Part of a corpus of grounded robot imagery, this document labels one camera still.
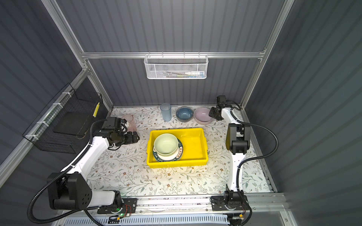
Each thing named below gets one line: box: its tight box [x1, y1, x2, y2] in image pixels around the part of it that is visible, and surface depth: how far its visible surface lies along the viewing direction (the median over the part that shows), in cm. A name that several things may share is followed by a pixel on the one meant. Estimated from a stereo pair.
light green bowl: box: [153, 133, 179, 155], surface depth 93 cm
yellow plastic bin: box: [147, 128, 209, 169], surface depth 95 cm
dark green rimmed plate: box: [152, 137, 184, 162], surface depth 88 cm
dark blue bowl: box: [175, 105, 194, 123], surface depth 114 cm
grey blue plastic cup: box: [159, 102, 172, 122], surface depth 107 cm
